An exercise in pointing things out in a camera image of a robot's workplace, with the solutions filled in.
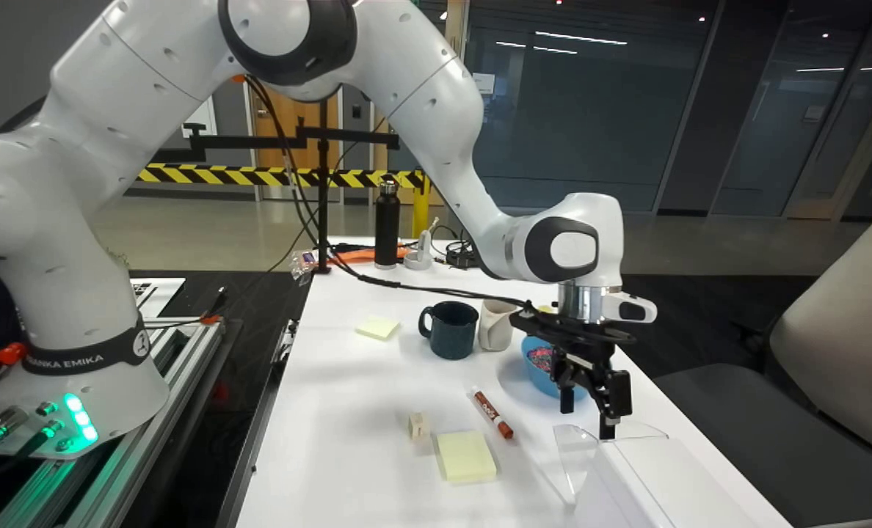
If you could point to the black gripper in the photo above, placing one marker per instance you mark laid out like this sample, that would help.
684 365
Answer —
582 342

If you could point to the clear acrylic drawer box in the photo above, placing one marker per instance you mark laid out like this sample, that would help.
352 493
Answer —
599 471

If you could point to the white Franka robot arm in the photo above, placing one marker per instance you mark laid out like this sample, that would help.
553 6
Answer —
113 195

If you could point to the blue bowl with colourful beads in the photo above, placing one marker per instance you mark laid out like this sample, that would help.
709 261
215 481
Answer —
534 365

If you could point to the cream ceramic mug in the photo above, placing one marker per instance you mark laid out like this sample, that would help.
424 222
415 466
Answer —
493 326

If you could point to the white foam block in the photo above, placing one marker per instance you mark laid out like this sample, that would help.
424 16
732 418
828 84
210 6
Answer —
463 456

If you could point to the dark teal mug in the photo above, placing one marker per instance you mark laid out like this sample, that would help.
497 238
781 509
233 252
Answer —
449 329

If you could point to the small cream wooden block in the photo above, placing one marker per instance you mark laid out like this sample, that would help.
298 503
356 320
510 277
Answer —
417 433

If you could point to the yellow sticky note pad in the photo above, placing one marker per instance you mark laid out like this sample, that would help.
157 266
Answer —
377 329

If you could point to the grey office chair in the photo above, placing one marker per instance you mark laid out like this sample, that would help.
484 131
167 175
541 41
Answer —
826 361

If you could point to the yellow spray bottle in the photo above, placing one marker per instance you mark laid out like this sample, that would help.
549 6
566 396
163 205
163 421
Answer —
419 205

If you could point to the black water bottle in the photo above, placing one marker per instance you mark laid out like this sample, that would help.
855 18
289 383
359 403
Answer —
386 223

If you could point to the yellow black hazard barrier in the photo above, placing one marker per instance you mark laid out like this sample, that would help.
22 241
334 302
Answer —
267 178

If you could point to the black camera stand with crossbar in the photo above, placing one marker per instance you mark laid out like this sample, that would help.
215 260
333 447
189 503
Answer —
324 195

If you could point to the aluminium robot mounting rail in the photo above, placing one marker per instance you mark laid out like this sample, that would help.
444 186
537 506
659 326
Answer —
158 390

